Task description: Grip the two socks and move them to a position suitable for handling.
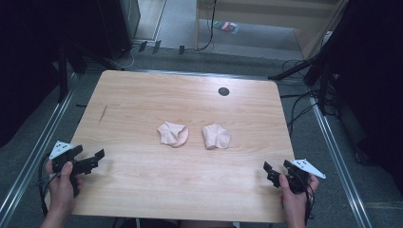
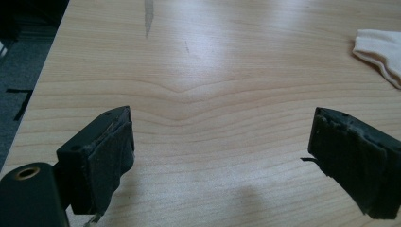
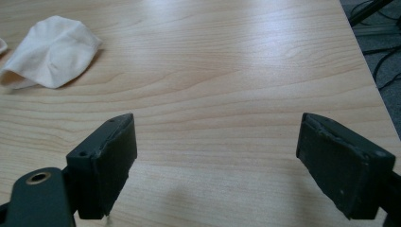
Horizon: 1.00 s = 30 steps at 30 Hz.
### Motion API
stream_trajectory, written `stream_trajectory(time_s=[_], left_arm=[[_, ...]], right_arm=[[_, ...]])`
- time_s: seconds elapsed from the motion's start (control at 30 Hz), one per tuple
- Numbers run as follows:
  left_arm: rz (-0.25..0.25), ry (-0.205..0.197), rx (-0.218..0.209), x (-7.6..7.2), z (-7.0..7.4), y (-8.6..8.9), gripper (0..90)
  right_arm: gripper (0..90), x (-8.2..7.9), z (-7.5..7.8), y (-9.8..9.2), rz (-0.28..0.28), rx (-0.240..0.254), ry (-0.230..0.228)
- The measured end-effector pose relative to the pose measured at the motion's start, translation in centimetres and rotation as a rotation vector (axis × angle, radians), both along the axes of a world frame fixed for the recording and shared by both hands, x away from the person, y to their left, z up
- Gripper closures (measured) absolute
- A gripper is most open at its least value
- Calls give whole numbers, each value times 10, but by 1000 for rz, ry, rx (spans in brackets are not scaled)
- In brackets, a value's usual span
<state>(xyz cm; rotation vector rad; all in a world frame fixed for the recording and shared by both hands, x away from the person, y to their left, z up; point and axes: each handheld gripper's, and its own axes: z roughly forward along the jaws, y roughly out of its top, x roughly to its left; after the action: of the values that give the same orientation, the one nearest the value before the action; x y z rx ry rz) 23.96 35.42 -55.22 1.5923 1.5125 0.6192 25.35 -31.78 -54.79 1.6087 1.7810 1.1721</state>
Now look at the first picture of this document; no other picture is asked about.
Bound colourful flat packet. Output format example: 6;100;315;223
212;20;240;35

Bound black cabinet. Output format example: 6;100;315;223
96;0;142;61

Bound pink sock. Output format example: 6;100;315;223
157;121;190;148
201;123;232;150

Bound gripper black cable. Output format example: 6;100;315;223
297;177;317;226
37;152;61;218

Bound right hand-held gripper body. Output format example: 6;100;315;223
278;158;327;195

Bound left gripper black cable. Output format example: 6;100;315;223
37;152;61;218

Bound metal floor rail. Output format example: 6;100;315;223
308;94;374;228
0;71;79;224

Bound person's right hand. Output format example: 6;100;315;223
278;173;320;223

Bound black floor cables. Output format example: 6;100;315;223
279;58;328;136

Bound light wooden shelf unit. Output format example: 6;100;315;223
194;0;351;61

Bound white floor cable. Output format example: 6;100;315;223
108;43;141;71

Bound black hanging cable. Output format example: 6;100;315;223
184;0;219;52

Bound dark curtain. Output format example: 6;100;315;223
0;0;65;148
329;0;403;194

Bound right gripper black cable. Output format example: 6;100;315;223
297;177;317;226

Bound black tripod stand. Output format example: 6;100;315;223
267;44;338;117

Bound black metal stand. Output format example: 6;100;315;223
56;42;70;105

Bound person's left hand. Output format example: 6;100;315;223
45;159;84;217

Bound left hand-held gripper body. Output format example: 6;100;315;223
48;140;81;198

